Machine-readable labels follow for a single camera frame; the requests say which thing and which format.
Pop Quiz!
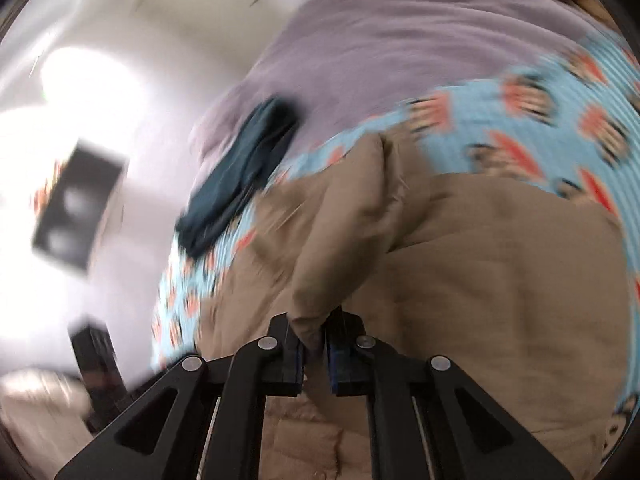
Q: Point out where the lilac blanket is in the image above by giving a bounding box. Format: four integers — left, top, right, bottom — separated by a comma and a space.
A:
190, 0, 616, 196

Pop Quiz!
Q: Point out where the pale cloth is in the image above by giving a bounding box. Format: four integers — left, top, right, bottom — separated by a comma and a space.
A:
0, 367, 96, 461

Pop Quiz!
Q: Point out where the beige puffer jacket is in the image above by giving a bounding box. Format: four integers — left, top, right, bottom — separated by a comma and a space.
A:
197, 127, 632, 480

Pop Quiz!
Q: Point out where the dark teal cloth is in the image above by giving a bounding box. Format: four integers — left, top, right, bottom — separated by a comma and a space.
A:
175, 95, 303, 258

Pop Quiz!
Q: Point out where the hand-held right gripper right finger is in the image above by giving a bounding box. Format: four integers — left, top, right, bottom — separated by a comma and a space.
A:
325, 305, 576, 480

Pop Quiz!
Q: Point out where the blue striped printed blanket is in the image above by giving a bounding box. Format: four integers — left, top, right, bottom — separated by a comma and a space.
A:
150, 25, 640, 466

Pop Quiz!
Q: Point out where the black box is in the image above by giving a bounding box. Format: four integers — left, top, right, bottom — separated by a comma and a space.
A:
31, 140, 128, 276

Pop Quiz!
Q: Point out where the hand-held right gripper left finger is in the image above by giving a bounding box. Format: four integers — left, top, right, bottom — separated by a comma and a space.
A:
54, 312, 307, 480

